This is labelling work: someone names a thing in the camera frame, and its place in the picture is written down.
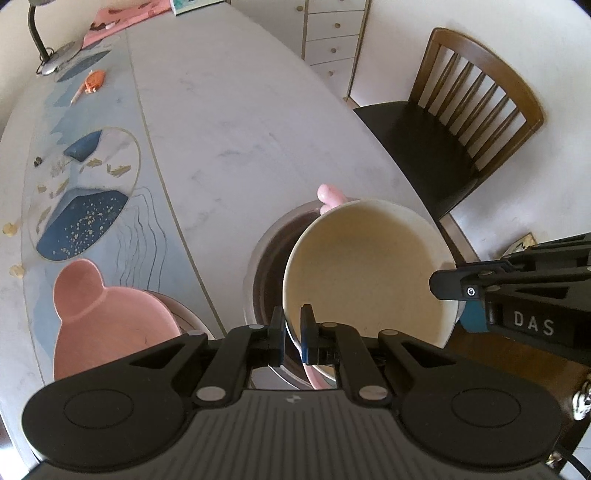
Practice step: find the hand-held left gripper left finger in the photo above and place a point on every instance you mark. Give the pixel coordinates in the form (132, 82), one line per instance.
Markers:
(277, 339)

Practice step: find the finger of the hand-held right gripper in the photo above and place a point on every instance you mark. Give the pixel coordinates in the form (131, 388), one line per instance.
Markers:
(554, 251)
(472, 316)

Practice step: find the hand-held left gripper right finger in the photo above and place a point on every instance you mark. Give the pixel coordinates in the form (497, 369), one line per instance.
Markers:
(308, 339)

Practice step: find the large steel bowl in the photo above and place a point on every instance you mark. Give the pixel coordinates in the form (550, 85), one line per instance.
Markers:
(265, 281)

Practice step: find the cream ceramic bowl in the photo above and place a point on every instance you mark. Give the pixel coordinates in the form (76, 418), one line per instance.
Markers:
(364, 263)

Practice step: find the pink bear-shaped plate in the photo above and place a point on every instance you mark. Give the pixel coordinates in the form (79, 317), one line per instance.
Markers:
(106, 323)

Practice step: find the wooden slat-back chair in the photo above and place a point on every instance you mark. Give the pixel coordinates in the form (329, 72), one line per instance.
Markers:
(415, 138)

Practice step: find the blue printed table runner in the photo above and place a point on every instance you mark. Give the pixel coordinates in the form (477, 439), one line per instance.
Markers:
(106, 110)

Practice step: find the white drawer cabinet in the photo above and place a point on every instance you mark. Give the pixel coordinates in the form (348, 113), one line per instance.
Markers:
(330, 44)

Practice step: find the teal book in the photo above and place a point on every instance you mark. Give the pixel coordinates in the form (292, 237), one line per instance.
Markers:
(194, 5)

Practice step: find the grey desk lamp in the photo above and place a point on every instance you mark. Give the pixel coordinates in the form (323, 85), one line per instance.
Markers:
(57, 57)

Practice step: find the pink printed cloth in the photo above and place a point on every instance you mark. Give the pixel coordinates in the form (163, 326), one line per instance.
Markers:
(124, 14)

